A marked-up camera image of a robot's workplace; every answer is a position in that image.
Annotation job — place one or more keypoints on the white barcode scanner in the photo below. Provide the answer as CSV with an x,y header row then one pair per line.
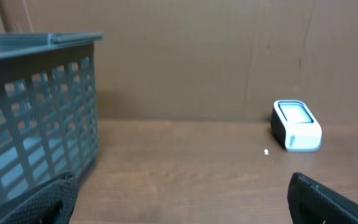
x,y
294,126

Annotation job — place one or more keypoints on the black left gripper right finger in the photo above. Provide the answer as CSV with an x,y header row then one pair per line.
x,y
311,202

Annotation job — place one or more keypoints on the dark grey plastic basket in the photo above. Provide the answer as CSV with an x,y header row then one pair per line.
x,y
48,111

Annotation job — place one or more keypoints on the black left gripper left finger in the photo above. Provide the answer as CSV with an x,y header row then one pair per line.
x,y
51,202

